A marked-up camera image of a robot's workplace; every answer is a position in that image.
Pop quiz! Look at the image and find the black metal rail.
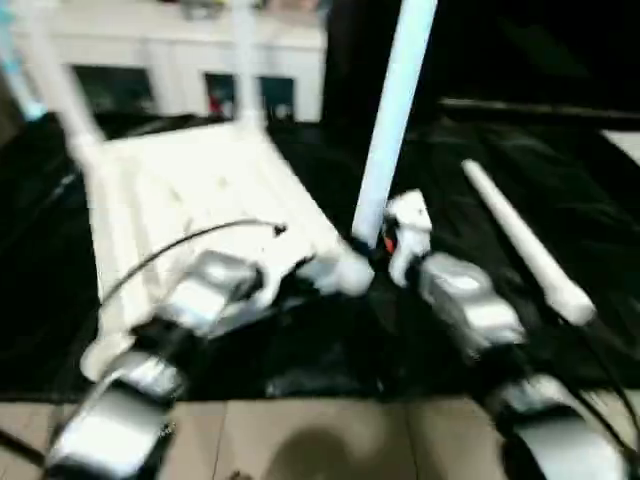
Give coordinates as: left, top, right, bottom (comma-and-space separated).
439, 98, 640, 119

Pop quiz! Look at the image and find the white plastic table leg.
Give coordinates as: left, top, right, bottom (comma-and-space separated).
460, 158, 597, 326
232, 0, 266, 129
27, 0, 109, 151
349, 0, 439, 246

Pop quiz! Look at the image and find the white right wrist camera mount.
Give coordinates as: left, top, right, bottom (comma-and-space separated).
384, 192, 434, 286

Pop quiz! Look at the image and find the black mat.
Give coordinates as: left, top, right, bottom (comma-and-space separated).
0, 112, 640, 401

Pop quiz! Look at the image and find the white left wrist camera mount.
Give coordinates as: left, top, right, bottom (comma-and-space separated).
259, 239, 321, 296

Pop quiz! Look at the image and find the white plastic table top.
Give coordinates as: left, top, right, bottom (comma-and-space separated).
79, 124, 376, 384

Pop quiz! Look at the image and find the white cabinet with glass doors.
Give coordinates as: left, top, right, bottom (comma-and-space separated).
9, 0, 329, 124

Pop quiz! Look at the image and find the white flat board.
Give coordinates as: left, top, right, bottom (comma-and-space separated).
602, 128, 640, 164

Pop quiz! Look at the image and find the pale blue translucent container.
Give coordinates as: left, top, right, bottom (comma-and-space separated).
0, 0, 41, 119

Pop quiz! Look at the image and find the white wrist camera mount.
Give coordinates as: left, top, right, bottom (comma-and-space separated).
384, 192, 434, 286
259, 239, 321, 296

